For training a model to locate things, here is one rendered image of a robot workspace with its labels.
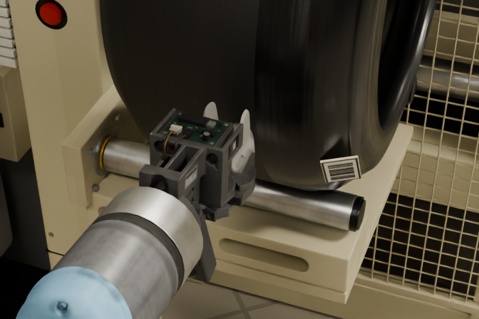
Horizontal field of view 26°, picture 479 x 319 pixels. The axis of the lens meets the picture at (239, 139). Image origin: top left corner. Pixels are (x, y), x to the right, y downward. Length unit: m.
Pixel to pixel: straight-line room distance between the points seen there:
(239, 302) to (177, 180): 1.54
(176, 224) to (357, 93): 0.28
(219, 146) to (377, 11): 0.22
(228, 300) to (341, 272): 1.13
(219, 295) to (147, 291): 1.61
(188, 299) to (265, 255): 1.09
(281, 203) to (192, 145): 0.38
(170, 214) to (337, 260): 0.46
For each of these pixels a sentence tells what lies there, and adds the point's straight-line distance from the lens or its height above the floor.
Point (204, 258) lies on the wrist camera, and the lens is 0.97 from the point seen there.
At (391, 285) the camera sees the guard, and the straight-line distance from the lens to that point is 2.01.
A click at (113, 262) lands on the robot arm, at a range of 0.79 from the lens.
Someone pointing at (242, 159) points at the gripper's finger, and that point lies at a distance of 1.01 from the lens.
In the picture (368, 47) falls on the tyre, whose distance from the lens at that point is 1.03.
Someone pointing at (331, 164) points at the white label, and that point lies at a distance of 1.10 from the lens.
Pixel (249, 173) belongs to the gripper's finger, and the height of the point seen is 1.11.
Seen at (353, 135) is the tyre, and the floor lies 1.09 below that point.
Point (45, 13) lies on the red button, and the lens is 1.35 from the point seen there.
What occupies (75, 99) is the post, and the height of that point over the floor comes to 0.93.
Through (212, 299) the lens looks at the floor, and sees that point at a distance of 2.40.
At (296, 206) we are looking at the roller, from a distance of 1.26.
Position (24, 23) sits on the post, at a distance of 1.38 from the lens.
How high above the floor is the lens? 1.75
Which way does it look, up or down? 38 degrees down
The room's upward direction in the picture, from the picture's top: straight up
